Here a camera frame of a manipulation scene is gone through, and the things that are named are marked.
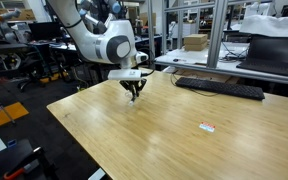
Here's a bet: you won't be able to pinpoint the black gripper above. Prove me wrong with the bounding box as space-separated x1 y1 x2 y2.
118 78 148 102

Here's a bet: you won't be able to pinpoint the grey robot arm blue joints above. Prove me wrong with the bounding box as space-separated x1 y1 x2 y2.
77 0 122 34

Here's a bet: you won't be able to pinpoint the clear stemmed glass cup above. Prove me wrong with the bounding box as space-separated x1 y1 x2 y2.
123 79 142 101

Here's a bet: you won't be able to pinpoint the grey workbench shelf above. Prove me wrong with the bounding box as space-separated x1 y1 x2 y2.
154 41 288 88

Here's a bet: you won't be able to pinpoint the small flat cardboard box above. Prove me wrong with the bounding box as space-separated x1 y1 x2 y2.
184 42 208 52
183 33 209 46

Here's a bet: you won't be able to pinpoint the small white red packet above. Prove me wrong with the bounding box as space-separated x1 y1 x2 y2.
198 121 216 134

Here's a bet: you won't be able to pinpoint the black computer keyboard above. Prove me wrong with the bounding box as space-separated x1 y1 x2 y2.
174 76 266 102

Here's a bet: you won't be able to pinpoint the black computer monitor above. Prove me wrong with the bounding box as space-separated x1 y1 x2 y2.
28 21 63 43

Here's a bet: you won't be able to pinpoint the yellow floor mat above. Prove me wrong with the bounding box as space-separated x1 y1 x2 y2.
0 101 30 130

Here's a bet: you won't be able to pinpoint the black laptop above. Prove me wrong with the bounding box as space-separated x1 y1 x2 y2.
236 34 288 77

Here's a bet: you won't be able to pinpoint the white cloth cover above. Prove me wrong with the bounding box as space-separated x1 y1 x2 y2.
238 13 288 38

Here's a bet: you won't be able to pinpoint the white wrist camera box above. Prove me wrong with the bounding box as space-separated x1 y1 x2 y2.
107 68 142 82

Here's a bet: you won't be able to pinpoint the black keyboard cable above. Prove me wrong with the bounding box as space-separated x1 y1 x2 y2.
170 71 218 98

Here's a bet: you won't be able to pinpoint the thin aluminium frame post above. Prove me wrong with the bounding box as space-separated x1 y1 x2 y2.
146 0 156 59
160 0 169 56

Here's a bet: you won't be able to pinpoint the thick aluminium frame post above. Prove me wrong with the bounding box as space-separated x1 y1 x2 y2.
206 0 230 69

